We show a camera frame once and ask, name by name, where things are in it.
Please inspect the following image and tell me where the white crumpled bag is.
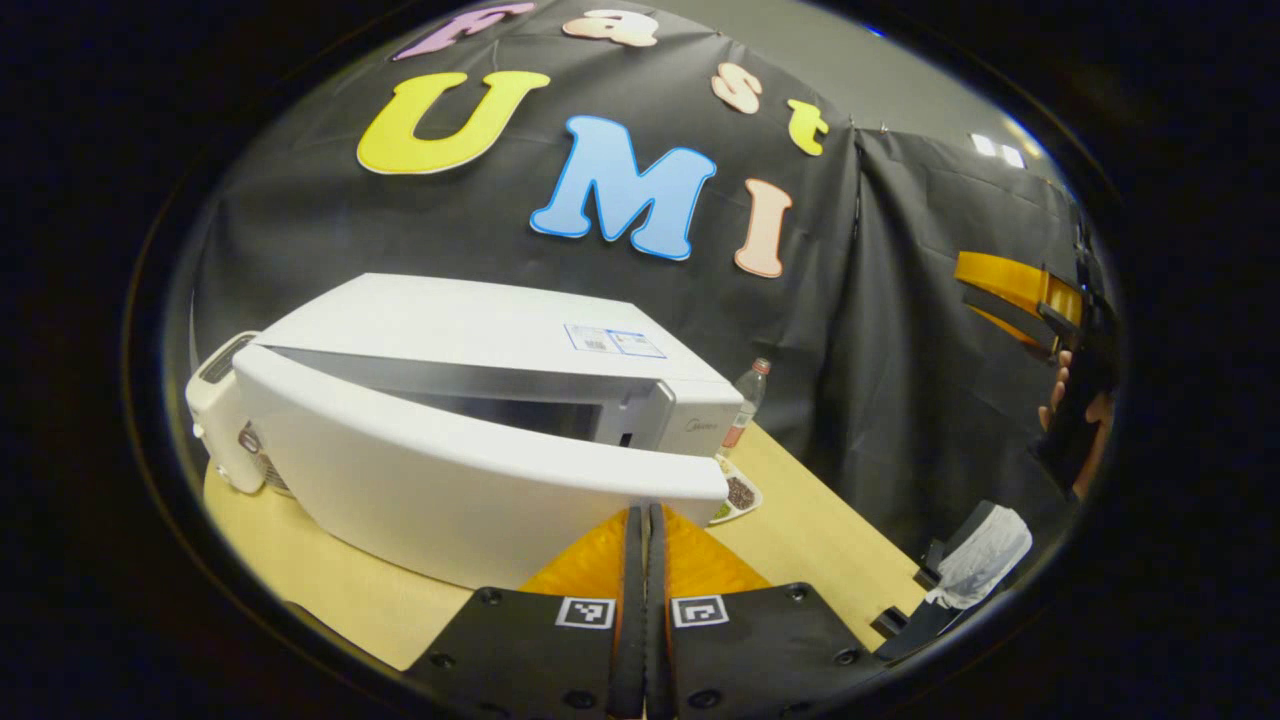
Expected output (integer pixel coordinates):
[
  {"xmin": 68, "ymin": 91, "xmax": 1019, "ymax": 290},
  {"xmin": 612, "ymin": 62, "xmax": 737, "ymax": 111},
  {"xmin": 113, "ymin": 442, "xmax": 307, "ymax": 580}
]
[{"xmin": 925, "ymin": 503, "xmax": 1033, "ymax": 611}]

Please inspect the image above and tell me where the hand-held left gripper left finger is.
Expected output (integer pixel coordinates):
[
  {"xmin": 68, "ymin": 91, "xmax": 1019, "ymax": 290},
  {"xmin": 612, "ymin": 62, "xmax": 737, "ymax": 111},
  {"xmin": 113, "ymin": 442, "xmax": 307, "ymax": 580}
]
[{"xmin": 405, "ymin": 505, "xmax": 646, "ymax": 720}]

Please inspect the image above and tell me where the white toaster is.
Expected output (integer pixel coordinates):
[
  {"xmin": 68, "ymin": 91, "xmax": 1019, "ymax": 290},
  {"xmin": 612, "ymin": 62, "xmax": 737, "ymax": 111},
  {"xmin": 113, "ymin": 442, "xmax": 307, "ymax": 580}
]
[{"xmin": 185, "ymin": 332, "xmax": 271, "ymax": 496}]

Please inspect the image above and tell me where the black chair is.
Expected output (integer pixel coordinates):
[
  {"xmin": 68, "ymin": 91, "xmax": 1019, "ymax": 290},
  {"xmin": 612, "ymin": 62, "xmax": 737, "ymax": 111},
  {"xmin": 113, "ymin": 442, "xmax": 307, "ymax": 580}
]
[{"xmin": 868, "ymin": 500, "xmax": 1011, "ymax": 663}]

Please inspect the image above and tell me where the black backdrop cloth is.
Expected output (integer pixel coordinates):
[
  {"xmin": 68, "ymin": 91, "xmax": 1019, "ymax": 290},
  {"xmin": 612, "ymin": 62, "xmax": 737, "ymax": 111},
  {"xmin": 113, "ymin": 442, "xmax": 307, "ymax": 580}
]
[{"xmin": 190, "ymin": 0, "xmax": 1101, "ymax": 561}]

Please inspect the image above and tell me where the white microwave oven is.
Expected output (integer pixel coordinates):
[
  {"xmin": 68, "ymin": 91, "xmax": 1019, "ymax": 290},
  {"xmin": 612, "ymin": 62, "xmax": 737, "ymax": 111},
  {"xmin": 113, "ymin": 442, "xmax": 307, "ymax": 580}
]
[{"xmin": 232, "ymin": 272, "xmax": 746, "ymax": 591}]

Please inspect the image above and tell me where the clear bottle with red label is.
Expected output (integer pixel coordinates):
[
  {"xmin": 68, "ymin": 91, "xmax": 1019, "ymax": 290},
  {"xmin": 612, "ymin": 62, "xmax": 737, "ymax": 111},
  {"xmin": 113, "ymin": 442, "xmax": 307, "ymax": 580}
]
[{"xmin": 722, "ymin": 358, "xmax": 772, "ymax": 451}]

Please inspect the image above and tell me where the small dish of snacks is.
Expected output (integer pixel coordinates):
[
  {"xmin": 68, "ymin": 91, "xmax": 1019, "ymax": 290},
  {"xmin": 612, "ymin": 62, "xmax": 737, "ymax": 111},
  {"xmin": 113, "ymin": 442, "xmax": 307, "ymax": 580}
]
[{"xmin": 705, "ymin": 455, "xmax": 764, "ymax": 526}]

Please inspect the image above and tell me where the small ceiling light panel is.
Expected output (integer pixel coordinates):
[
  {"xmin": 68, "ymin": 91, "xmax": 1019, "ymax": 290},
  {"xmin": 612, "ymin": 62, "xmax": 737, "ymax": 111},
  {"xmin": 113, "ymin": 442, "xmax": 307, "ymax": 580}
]
[{"xmin": 970, "ymin": 132, "xmax": 1028, "ymax": 169}]

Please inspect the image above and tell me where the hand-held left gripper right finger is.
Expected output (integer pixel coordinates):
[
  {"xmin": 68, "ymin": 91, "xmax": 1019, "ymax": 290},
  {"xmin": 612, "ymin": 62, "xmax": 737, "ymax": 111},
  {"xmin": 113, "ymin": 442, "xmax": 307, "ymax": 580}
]
[{"xmin": 645, "ymin": 503, "xmax": 891, "ymax": 720}]

